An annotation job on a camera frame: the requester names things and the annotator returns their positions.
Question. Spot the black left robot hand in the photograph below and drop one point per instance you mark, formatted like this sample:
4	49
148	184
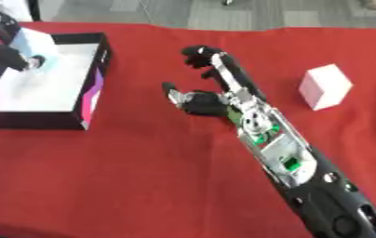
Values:
4	55

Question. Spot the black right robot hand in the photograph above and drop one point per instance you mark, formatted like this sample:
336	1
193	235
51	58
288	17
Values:
205	103

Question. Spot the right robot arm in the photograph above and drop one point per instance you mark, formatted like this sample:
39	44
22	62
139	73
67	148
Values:
310	182

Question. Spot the black box with white inside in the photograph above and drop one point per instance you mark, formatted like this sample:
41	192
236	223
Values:
39	83

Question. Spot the white cube block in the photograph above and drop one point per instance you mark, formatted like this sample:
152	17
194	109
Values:
324	86

